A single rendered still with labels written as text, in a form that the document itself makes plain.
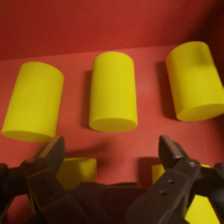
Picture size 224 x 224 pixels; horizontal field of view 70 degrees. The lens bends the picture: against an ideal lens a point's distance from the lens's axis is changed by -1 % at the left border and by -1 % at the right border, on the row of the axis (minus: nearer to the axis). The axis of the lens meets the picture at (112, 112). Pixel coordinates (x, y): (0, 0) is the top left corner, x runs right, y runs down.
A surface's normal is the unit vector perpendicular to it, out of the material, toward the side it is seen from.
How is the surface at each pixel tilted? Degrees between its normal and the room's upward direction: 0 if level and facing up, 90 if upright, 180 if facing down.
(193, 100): 39
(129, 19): 90
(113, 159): 0
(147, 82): 0
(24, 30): 90
